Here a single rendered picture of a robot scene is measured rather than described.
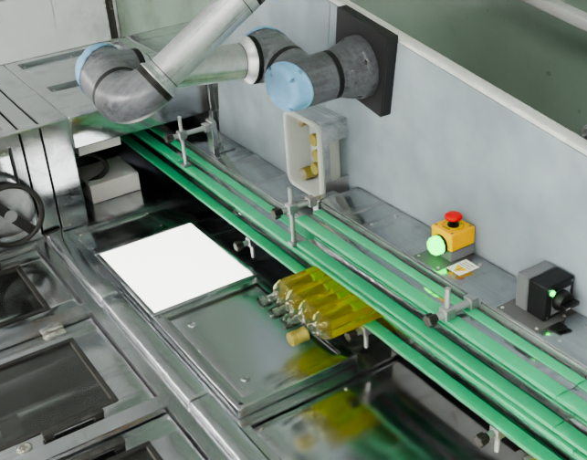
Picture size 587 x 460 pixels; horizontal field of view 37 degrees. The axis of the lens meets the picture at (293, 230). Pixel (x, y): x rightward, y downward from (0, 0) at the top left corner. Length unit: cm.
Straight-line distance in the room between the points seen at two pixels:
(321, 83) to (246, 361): 70
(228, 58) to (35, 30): 370
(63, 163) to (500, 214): 149
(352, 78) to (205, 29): 40
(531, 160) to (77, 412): 120
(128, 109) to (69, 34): 393
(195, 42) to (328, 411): 89
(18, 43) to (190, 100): 279
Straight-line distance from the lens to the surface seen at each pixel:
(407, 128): 211
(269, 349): 223
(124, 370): 231
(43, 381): 234
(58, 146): 286
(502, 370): 185
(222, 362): 220
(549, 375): 173
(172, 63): 184
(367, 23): 211
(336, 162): 234
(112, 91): 186
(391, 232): 212
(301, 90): 200
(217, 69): 205
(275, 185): 260
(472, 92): 190
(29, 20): 567
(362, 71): 207
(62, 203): 293
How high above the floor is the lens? 197
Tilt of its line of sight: 26 degrees down
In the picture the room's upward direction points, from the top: 110 degrees counter-clockwise
